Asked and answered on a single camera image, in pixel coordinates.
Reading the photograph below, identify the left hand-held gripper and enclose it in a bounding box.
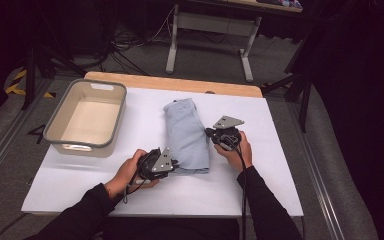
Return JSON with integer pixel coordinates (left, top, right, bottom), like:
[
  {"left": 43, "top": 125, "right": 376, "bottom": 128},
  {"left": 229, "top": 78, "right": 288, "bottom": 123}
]
[{"left": 136, "top": 147, "right": 180, "bottom": 181}]

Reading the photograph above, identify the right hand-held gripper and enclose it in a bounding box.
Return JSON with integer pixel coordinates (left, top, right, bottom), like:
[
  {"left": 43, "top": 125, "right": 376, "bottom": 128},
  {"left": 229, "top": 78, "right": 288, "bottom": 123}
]
[{"left": 205, "top": 115, "right": 245, "bottom": 151}]

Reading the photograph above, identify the light blue tank top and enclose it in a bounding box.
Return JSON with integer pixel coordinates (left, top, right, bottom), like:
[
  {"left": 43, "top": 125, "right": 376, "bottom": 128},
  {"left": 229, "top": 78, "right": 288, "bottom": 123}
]
[{"left": 163, "top": 97, "right": 211, "bottom": 175}]

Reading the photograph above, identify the beige basket with grey rim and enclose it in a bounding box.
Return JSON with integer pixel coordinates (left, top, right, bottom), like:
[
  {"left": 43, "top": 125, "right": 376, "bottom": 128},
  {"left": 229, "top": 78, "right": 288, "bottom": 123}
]
[{"left": 43, "top": 78, "right": 128, "bottom": 158}]

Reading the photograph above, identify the person's right hand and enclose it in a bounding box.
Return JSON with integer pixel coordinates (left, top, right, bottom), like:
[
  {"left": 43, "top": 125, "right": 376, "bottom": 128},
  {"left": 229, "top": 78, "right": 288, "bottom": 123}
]
[{"left": 214, "top": 130, "right": 254, "bottom": 173}]

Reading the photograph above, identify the person's left hand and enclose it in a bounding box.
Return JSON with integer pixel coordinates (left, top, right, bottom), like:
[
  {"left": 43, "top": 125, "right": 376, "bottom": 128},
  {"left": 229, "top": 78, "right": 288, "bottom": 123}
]
[{"left": 104, "top": 148, "right": 161, "bottom": 200}]

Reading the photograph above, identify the white table mat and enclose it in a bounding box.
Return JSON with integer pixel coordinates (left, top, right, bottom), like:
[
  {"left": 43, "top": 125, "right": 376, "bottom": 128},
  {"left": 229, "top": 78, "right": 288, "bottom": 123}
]
[{"left": 20, "top": 87, "right": 304, "bottom": 218}]

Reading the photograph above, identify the person's lap in black clothing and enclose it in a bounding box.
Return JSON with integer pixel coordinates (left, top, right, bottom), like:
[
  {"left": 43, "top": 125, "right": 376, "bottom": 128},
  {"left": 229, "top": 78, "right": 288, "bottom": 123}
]
[{"left": 103, "top": 217, "right": 241, "bottom": 240}]

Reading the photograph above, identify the black metal stand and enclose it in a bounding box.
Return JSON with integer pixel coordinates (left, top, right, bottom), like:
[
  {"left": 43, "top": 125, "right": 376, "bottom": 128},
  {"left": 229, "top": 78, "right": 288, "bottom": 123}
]
[{"left": 261, "top": 33, "right": 314, "bottom": 133}]

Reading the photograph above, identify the black tripod stand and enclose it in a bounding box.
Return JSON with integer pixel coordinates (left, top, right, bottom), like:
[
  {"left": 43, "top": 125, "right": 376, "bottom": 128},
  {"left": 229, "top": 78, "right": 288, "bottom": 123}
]
[{"left": 21, "top": 0, "right": 88, "bottom": 111}]

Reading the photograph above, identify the yellow black floor tape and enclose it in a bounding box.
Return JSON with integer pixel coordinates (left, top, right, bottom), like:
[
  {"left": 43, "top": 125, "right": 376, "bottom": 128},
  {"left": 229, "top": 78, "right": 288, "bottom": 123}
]
[{"left": 4, "top": 68, "right": 56, "bottom": 99}]

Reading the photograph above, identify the left hand-held gripper cable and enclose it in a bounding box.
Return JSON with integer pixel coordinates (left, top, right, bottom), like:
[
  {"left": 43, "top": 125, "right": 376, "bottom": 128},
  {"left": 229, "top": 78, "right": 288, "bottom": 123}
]
[{"left": 123, "top": 179, "right": 154, "bottom": 205}]

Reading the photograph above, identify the hand-held gripper cable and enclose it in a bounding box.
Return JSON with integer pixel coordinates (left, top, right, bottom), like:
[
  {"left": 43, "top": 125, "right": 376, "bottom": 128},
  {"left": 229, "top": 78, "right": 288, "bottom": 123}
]
[
  {"left": 228, "top": 139, "right": 248, "bottom": 240},
  {"left": 123, "top": 179, "right": 154, "bottom": 205}
]

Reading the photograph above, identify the right hand-held gripper cable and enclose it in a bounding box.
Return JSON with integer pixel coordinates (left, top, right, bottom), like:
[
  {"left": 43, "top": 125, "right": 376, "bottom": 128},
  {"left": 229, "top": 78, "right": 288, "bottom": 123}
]
[{"left": 228, "top": 139, "right": 248, "bottom": 240}]

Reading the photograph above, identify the aluminium floor rail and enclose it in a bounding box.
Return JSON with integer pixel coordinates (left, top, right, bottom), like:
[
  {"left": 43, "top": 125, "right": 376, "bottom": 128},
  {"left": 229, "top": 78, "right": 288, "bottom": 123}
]
[
  {"left": 0, "top": 79, "right": 53, "bottom": 194},
  {"left": 286, "top": 99, "right": 346, "bottom": 240}
]

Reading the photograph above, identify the grey metal frame desk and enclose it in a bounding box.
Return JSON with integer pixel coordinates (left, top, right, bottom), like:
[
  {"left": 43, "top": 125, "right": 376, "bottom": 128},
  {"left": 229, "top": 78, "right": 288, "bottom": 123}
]
[{"left": 164, "top": 0, "right": 304, "bottom": 83}]

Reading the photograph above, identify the bundle of black floor cables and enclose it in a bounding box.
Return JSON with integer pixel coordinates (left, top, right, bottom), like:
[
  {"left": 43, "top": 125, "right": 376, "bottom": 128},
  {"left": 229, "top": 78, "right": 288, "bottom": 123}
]
[{"left": 79, "top": 29, "right": 154, "bottom": 76}]

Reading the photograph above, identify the white cable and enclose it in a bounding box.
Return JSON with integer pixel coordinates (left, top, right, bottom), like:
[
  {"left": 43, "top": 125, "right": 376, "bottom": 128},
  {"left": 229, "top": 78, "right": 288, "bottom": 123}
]
[{"left": 151, "top": 6, "right": 177, "bottom": 43}]

